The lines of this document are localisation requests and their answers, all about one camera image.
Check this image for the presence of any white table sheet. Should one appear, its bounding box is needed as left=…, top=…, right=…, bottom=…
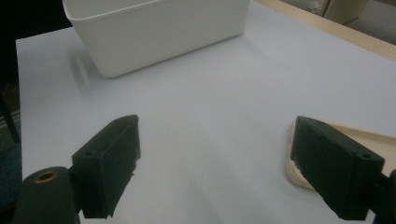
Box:
left=15, top=0, right=396, bottom=224

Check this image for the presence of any white plastic bin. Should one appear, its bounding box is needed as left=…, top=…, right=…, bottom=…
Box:
left=62, top=0, right=251, bottom=79

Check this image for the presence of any wooden shelf unit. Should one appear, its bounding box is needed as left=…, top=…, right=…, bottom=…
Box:
left=321, top=0, right=372, bottom=25

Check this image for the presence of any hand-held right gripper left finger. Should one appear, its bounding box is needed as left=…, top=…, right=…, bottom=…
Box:
left=71, top=114, right=142, bottom=219

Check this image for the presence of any beige phone case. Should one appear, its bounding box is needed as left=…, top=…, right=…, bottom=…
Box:
left=285, top=120, right=396, bottom=191

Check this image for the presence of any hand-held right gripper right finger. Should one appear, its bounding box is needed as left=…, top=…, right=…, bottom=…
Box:
left=290, top=116, right=387, bottom=222

